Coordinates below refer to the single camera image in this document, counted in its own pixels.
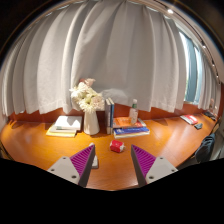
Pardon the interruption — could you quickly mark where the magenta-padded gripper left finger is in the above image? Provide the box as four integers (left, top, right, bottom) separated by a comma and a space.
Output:
46, 142, 97, 188

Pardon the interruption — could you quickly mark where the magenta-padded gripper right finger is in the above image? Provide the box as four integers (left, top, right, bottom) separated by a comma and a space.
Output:
130, 143, 179, 189

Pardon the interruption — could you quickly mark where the white and red charger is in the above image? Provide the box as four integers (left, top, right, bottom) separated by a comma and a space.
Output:
109, 139, 126, 154

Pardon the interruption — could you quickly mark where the yellow flat book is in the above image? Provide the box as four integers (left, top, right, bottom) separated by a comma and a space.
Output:
45, 127, 78, 139

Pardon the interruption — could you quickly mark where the cream flat book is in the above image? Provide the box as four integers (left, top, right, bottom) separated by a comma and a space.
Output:
49, 123, 79, 135

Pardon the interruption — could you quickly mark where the white book under blue book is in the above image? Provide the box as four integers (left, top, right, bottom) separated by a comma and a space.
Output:
113, 130, 151, 140

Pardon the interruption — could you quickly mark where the white flat book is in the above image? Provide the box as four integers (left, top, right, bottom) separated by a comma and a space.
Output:
53, 114, 84, 132

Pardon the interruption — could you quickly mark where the blue flat book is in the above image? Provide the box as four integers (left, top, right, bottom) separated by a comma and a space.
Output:
112, 126, 151, 136

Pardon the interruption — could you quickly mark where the red flat book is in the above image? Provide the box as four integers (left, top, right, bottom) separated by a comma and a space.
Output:
131, 117, 148, 130

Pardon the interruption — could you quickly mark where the dark chair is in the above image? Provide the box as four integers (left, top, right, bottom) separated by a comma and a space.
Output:
194, 123, 224, 165

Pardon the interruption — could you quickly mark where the white ceramic vase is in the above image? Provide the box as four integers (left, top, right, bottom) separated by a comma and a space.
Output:
82, 109, 101, 136

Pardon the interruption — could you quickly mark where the red and white booklet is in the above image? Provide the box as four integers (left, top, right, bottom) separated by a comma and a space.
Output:
179, 113, 199, 126

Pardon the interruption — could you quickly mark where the orange flat book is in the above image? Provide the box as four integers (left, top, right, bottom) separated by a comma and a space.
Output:
112, 116, 135, 130

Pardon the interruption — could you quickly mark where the clear plastic bottle green label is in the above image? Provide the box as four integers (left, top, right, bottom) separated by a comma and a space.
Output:
128, 98, 140, 126

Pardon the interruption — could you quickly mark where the grey upright book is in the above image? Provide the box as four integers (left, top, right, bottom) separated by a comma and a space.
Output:
104, 98, 112, 136

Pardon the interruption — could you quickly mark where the blue upright book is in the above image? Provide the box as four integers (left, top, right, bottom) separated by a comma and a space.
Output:
109, 97, 116, 136

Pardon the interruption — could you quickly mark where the white and pink flower bouquet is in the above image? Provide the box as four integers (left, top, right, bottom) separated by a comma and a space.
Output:
68, 77, 106, 114

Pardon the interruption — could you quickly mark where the blue-grey curtain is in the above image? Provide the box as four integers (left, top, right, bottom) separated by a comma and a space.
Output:
179, 31, 204, 105

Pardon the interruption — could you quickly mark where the white curtain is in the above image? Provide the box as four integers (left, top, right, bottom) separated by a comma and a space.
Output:
0, 0, 223, 118

